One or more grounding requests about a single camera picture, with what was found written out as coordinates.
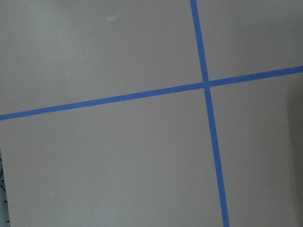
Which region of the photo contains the grey aluminium frame rail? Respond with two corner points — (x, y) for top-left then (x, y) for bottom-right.
(0, 157), (10, 227)

